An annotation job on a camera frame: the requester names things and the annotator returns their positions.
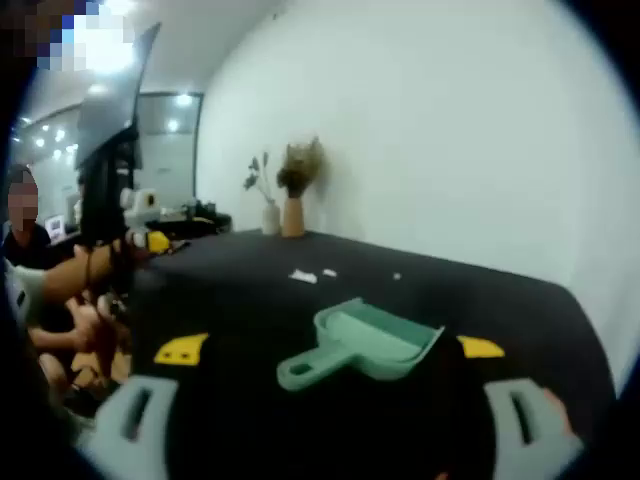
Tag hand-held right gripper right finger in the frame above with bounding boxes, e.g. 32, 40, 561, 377
449, 334, 587, 480

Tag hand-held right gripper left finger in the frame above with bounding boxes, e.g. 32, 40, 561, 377
74, 332, 211, 480

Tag green plastic dustpan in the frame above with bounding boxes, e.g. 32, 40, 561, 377
276, 297, 446, 395

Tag person's right hand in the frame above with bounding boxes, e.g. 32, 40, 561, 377
541, 388, 575, 437

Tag dark cluttered background desk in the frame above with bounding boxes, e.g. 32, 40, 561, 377
158, 198, 234, 244

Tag grey monitor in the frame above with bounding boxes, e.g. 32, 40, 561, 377
74, 22, 162, 171

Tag white ceramic vase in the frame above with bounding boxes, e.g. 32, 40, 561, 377
261, 199, 282, 236

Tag dark leafy stems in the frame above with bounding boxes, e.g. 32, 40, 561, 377
243, 151, 275, 204

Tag person's pale sleeve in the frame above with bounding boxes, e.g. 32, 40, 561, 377
4, 258, 47, 314

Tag tan ribbed vase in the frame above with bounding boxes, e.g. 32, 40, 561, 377
281, 192, 307, 238

